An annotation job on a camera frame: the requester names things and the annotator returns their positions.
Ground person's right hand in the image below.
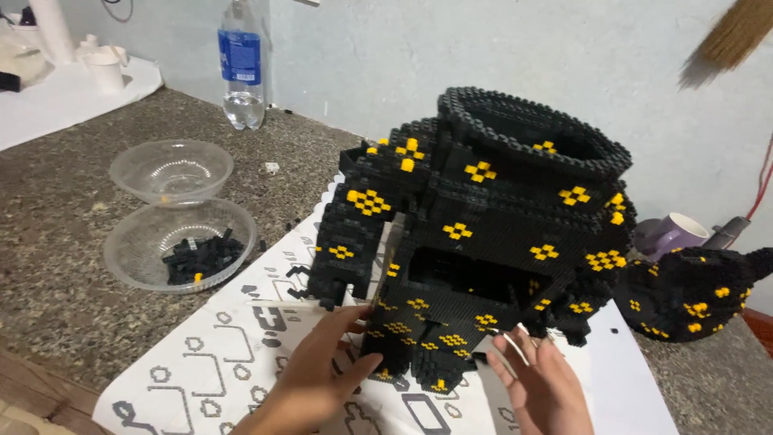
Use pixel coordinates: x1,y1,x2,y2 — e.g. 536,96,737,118
486,325,596,435

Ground person's left hand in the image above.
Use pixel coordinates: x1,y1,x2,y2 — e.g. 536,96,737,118
269,305,384,431

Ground silver metal tweezers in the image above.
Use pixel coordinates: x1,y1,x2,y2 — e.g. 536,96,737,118
483,326,532,368

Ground large black yellow brick model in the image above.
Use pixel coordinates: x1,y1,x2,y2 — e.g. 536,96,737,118
287,86,639,394

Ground white printed instruction sheet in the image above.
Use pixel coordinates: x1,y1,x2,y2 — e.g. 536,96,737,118
92,174,681,435

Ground pile of loose black bricks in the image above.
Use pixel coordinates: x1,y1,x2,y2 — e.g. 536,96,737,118
161,228,246,286

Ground small black yellow brick model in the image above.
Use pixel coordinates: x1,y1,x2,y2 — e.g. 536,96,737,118
612,246,773,343

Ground purple mug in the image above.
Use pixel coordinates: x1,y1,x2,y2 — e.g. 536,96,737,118
633,212,711,262

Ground clear plastic bowl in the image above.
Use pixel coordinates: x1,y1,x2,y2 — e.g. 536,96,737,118
109,139,235,207
103,197,258,294

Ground clear water bottle blue label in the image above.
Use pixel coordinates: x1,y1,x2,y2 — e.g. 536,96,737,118
217,0,267,131

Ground white cloth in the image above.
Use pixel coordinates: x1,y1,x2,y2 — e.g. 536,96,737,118
0,56,164,153

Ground white cup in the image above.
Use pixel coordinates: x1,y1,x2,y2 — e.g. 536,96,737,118
83,51,129,95

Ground straw broom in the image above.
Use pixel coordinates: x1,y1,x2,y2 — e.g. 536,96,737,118
678,0,773,92

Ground white round dish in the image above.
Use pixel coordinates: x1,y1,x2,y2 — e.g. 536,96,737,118
0,35,56,87

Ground white cylinder tube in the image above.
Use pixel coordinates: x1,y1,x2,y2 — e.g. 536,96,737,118
28,0,77,65

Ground grey tool handle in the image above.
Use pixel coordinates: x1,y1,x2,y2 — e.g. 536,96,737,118
703,215,751,250

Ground red cable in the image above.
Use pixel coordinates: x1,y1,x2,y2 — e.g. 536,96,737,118
745,134,773,222

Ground black cable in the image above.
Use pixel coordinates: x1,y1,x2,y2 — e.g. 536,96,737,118
100,0,135,24

